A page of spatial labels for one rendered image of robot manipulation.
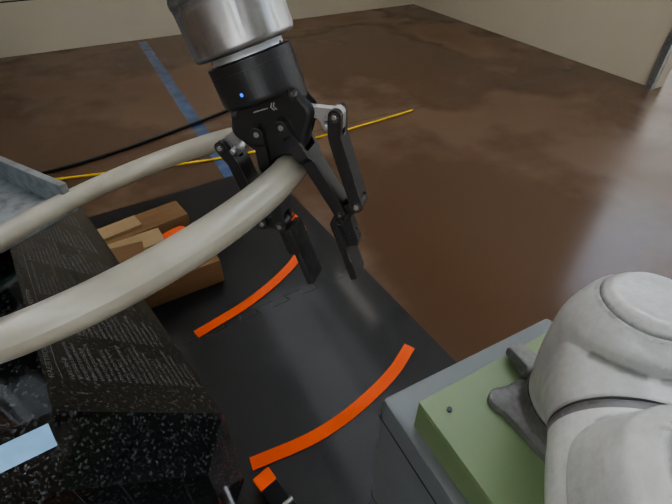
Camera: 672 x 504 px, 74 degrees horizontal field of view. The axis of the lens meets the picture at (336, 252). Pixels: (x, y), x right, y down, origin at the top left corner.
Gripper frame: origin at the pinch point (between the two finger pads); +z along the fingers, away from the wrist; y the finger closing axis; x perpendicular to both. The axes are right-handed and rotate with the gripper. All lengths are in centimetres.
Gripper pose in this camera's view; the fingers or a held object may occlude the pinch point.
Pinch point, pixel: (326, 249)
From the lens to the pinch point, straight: 47.4
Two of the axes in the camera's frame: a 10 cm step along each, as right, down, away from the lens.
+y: -9.1, 1.2, 4.0
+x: -2.7, 5.5, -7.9
